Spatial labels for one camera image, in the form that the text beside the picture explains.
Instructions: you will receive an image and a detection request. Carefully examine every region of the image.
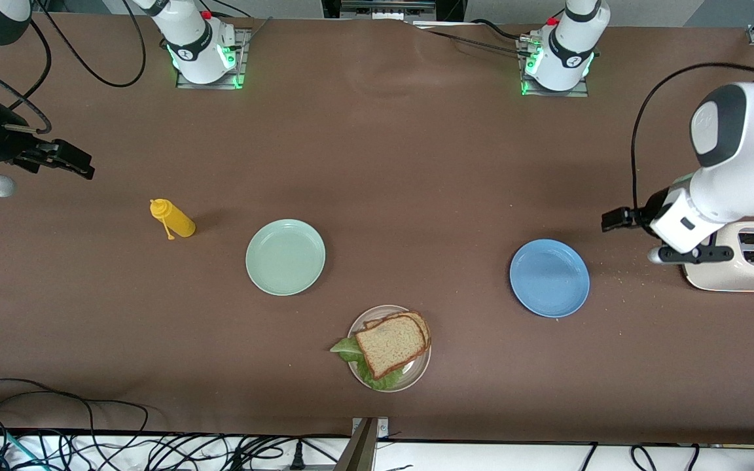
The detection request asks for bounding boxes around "beige plate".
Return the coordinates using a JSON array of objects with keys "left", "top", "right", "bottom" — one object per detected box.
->
[{"left": 347, "top": 305, "right": 432, "bottom": 393}]

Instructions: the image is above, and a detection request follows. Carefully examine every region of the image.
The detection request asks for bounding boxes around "green lettuce leaf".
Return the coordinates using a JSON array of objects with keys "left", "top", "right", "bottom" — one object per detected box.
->
[{"left": 330, "top": 337, "right": 410, "bottom": 392}]

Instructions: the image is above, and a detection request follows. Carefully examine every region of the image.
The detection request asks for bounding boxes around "white power strip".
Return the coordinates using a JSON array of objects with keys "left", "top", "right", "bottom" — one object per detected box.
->
[{"left": 341, "top": 0, "right": 437, "bottom": 19}]

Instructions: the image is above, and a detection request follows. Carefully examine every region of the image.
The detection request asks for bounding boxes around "teal cable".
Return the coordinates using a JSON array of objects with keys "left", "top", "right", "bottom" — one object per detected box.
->
[{"left": 0, "top": 428, "right": 47, "bottom": 471}]

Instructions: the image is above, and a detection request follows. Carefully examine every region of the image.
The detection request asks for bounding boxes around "black base cable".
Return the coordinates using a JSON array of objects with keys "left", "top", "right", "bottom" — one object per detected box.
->
[{"left": 410, "top": 18, "right": 536, "bottom": 61}]

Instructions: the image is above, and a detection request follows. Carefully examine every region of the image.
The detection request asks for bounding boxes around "yellow mustard squeeze bottle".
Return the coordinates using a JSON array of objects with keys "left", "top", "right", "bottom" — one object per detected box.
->
[{"left": 149, "top": 198, "right": 197, "bottom": 241}]

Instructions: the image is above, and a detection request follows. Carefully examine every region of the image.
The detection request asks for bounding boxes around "white toaster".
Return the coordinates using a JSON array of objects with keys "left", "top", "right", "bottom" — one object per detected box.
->
[{"left": 681, "top": 221, "right": 754, "bottom": 292}]

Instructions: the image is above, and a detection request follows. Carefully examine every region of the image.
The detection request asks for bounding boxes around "mint green plate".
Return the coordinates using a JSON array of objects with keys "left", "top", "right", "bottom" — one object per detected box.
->
[{"left": 245, "top": 218, "right": 327, "bottom": 297}]

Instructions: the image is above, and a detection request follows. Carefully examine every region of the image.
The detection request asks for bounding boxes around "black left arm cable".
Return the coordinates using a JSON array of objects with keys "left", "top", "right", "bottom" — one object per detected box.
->
[{"left": 631, "top": 62, "right": 754, "bottom": 211}]

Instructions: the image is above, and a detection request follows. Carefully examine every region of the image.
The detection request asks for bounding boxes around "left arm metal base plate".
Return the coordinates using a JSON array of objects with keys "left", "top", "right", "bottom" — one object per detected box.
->
[{"left": 518, "top": 33, "right": 590, "bottom": 99}]

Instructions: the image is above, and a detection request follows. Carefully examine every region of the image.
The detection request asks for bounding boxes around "brown bread slice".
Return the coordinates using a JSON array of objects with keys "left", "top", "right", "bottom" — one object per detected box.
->
[
  {"left": 364, "top": 311, "right": 431, "bottom": 354},
  {"left": 355, "top": 316, "right": 427, "bottom": 381}
]

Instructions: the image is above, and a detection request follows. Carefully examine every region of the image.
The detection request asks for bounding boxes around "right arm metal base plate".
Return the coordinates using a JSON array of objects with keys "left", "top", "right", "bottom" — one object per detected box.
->
[{"left": 175, "top": 27, "right": 251, "bottom": 90}]

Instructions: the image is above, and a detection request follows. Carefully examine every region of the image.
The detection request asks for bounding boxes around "black floor cable loop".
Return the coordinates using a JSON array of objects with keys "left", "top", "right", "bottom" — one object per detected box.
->
[{"left": 0, "top": 378, "right": 150, "bottom": 459}]

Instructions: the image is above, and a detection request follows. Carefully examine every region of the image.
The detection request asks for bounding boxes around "aluminium frame beam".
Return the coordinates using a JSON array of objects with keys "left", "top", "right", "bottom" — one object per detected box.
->
[{"left": 334, "top": 417, "right": 391, "bottom": 471}]

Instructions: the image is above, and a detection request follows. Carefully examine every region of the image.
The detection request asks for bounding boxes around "white side table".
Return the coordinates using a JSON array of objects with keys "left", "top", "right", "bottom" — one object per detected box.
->
[{"left": 0, "top": 432, "right": 754, "bottom": 471}]

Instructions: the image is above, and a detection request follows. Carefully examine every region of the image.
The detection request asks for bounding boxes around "blue plate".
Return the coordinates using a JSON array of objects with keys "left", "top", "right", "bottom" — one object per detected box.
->
[{"left": 509, "top": 239, "right": 591, "bottom": 319}]

